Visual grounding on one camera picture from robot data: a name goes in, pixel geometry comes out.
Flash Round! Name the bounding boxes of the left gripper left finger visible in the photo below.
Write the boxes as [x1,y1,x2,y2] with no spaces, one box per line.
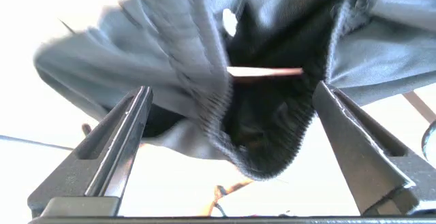
[27,86,155,218]

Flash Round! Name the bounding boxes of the black shorts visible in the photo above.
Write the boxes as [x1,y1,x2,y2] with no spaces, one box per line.
[33,0,436,181]

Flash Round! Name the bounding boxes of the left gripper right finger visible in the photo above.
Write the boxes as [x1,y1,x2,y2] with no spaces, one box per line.
[311,80,436,216]

